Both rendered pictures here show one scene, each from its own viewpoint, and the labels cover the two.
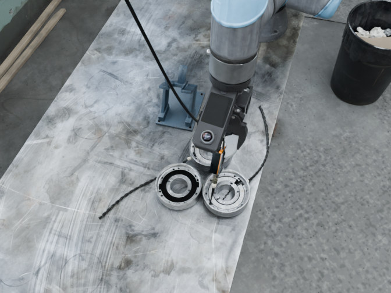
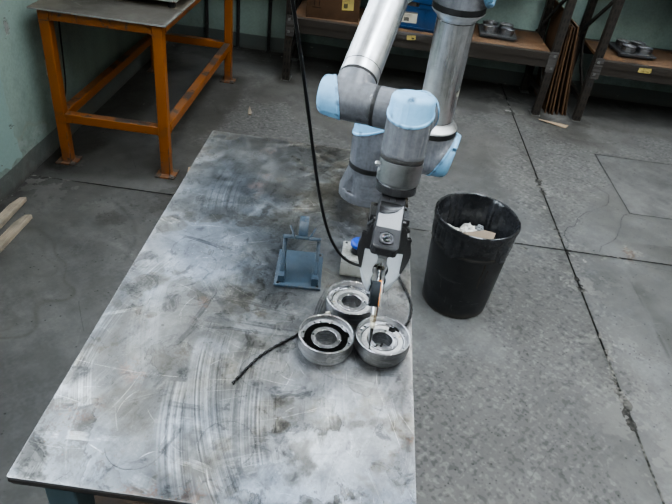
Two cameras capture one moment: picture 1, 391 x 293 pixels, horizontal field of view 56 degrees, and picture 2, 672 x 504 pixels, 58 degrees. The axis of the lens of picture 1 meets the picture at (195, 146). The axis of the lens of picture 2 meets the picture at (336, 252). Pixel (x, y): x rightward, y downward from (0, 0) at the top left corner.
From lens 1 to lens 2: 0.54 m
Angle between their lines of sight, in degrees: 27
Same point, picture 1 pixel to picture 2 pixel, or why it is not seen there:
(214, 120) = (390, 224)
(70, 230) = (196, 400)
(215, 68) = (389, 173)
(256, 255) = not seen: outside the picture
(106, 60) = (190, 226)
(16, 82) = not seen: outside the picture
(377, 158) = (501, 378)
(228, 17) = (408, 120)
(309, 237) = (444, 486)
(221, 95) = (392, 203)
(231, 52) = (407, 153)
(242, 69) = (415, 172)
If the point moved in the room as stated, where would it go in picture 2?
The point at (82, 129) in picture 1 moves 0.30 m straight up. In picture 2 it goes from (180, 295) to (173, 164)
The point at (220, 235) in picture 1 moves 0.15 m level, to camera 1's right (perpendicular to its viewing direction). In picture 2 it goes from (385, 385) to (458, 372)
